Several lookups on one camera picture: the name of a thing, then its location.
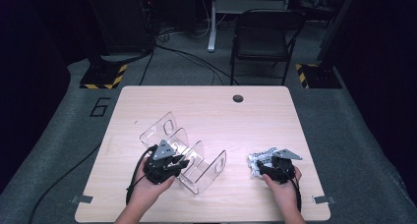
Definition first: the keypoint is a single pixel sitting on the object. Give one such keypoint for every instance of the person's left hand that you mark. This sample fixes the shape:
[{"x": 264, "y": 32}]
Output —
[{"x": 144, "y": 191}]

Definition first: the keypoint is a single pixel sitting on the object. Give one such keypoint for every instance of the clear acrylic organizer rack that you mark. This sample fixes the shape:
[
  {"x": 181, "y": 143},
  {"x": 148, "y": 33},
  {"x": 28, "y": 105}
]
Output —
[{"x": 196, "y": 171}]

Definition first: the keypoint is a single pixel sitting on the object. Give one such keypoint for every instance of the black cabinet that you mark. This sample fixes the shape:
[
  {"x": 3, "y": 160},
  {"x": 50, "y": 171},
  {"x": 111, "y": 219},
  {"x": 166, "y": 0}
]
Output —
[{"x": 121, "y": 21}]

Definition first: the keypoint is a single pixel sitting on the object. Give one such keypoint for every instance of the black folding chair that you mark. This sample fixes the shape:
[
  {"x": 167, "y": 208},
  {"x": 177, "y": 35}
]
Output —
[{"x": 259, "y": 37}]

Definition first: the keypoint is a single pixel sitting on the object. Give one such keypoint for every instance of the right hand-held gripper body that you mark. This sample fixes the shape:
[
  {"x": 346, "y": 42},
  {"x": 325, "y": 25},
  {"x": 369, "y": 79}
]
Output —
[{"x": 282, "y": 168}]

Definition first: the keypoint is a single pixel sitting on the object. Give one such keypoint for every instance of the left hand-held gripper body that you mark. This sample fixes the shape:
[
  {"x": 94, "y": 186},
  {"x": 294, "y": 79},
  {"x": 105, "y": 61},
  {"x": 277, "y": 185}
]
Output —
[{"x": 160, "y": 168}]

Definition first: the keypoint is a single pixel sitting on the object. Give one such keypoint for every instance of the black stand with striped base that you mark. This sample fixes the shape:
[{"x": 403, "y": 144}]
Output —
[
  {"x": 101, "y": 75},
  {"x": 323, "y": 76}
]

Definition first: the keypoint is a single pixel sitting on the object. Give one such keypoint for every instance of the grey metal table bracket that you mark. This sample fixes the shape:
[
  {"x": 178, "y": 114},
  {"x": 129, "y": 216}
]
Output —
[
  {"x": 82, "y": 199},
  {"x": 324, "y": 199}
]

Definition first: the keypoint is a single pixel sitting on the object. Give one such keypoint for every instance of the white metal desk frame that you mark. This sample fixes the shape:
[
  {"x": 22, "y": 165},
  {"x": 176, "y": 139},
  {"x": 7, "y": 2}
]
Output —
[{"x": 212, "y": 21}]

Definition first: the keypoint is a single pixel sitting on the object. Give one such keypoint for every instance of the white grey patterned cloth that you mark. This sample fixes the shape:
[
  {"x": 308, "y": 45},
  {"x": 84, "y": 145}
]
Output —
[{"x": 259, "y": 156}]

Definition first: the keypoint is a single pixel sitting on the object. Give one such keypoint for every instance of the person's right hand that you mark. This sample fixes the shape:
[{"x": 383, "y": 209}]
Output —
[{"x": 285, "y": 193}]

